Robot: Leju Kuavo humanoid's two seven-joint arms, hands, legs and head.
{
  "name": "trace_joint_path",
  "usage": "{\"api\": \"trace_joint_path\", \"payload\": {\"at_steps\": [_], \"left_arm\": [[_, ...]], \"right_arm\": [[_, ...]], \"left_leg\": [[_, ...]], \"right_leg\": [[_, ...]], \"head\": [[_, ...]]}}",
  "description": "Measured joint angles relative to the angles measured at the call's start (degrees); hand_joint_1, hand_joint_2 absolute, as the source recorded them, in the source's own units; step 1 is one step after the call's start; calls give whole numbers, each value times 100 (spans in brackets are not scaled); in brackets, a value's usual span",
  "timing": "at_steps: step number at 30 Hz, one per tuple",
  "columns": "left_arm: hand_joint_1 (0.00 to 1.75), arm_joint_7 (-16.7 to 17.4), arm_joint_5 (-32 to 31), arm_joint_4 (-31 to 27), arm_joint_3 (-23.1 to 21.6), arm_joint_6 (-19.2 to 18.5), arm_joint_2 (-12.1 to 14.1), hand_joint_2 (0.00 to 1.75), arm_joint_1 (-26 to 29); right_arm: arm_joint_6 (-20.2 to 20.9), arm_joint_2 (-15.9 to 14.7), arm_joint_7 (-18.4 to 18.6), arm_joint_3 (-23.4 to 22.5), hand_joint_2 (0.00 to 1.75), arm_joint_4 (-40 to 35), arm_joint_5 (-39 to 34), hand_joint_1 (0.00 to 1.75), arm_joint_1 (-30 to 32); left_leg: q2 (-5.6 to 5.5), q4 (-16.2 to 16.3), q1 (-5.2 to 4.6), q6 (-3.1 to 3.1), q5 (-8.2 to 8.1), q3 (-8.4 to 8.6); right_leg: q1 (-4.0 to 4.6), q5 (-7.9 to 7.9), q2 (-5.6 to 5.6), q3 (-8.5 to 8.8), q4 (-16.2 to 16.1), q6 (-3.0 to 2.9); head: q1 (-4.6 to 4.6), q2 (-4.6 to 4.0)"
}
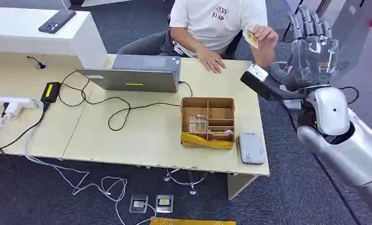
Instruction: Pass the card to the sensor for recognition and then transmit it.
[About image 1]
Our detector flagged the chrome chair base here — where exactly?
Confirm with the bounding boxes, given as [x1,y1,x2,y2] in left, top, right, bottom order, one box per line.
[163,169,209,196]

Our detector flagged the short black desk cable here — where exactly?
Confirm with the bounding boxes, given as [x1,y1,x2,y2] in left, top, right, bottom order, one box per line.
[26,55,47,70]

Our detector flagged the flat lying card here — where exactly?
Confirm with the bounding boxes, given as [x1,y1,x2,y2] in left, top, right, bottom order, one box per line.
[210,129,235,137]

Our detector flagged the white floor cable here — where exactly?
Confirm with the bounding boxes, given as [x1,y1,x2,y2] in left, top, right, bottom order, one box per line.
[24,107,158,225]

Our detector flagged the yellow floor mat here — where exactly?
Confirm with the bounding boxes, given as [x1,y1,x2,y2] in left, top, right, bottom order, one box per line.
[149,217,237,225]

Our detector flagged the black power adapter yellow label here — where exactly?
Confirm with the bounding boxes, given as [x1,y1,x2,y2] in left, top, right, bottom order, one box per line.
[40,82,62,105]

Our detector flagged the person's left hand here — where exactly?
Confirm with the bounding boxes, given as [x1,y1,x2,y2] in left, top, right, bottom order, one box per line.
[250,24,279,53]

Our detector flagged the white power strip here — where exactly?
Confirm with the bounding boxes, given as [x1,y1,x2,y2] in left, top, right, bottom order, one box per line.
[0,95,40,110]

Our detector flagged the wooden compartment box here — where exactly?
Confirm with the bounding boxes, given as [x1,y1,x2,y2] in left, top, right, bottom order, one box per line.
[180,97,237,150]

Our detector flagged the white plug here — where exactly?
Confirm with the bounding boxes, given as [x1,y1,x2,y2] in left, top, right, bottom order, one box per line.
[0,102,22,127]

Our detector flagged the yellowish printed card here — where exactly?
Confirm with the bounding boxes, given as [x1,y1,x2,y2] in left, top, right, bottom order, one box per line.
[246,29,259,50]

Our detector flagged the person's right hand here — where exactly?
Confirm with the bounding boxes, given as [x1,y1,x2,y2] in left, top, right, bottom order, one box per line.
[196,46,227,74]

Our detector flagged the floor socket yellow insert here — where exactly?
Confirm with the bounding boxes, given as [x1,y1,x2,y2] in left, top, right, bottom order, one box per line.
[155,194,174,214]

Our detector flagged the desk leg panel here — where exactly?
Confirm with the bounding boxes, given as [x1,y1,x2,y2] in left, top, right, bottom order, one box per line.
[227,173,259,200]

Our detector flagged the yellow tape strip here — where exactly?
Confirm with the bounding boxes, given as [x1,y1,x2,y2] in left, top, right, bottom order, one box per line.
[181,132,236,150]

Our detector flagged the floor socket white insert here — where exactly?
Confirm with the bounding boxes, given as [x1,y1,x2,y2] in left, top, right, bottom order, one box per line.
[129,194,149,215]

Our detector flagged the black mains cable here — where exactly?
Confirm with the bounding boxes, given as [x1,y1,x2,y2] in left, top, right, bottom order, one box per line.
[0,102,47,155]

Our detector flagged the white card reader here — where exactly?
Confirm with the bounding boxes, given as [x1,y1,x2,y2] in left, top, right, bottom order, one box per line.
[238,132,267,165]

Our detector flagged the dark smartphone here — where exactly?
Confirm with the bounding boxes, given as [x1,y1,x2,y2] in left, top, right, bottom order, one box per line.
[38,9,77,34]

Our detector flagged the clear sleeved card stack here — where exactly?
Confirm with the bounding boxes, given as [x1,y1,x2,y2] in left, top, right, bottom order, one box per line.
[188,114,208,134]

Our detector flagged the black laptop power cable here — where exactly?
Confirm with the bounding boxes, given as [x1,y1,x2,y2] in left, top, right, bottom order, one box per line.
[57,70,194,132]

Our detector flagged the person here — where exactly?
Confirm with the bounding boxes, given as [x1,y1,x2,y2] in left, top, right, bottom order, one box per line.
[118,0,280,74]

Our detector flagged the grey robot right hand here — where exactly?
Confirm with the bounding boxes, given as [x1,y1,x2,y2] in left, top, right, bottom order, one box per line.
[268,6,341,92]

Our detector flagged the grey laptop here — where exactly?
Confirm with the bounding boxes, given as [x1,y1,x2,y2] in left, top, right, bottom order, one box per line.
[75,54,182,94]

